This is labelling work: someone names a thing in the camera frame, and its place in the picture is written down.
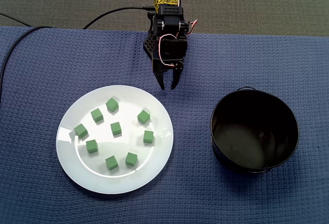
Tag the white round plate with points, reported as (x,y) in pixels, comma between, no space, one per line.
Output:
(115,180)

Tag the black metal bucket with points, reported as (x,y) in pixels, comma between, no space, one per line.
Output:
(244,136)

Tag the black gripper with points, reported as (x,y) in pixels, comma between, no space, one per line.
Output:
(164,68)

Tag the black robot arm with stickers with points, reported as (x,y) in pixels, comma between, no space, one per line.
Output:
(168,10)

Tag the small green cube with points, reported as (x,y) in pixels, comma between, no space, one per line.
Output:
(91,146)
(97,115)
(131,159)
(143,116)
(112,104)
(148,136)
(81,130)
(116,128)
(111,163)

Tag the blue waffle cloth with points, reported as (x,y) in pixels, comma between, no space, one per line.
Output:
(231,195)

